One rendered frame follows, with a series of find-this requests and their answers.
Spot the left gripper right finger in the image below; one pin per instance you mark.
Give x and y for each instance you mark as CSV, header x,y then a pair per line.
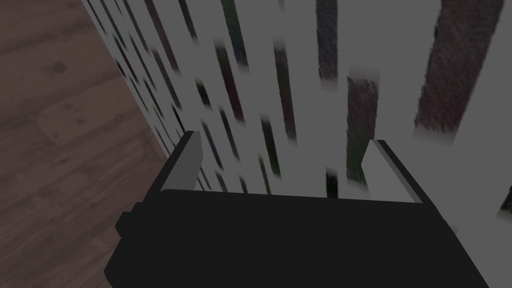
x,y
388,176

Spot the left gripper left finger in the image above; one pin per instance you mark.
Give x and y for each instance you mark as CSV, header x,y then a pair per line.
x,y
184,164

